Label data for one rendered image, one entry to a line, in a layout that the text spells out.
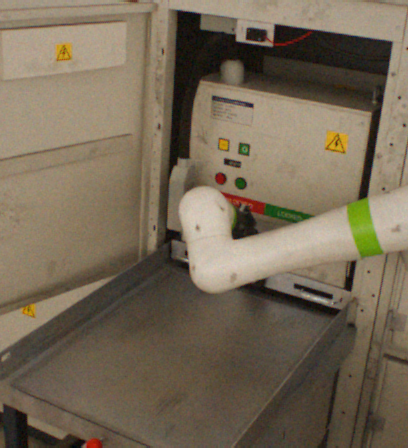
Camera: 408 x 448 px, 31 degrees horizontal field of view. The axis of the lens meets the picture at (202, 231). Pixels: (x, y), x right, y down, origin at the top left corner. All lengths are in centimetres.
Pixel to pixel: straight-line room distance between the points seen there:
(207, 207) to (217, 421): 44
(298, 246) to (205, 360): 41
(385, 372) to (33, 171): 102
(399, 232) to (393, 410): 70
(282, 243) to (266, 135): 49
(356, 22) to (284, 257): 57
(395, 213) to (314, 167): 49
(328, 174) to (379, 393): 58
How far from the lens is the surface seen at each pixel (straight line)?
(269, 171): 196
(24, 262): 195
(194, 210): 158
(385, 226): 146
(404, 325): 191
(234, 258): 154
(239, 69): 199
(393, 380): 199
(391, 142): 178
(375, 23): 175
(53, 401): 163
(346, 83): 244
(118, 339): 182
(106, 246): 210
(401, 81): 175
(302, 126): 189
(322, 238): 149
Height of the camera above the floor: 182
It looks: 24 degrees down
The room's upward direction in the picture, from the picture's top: 4 degrees clockwise
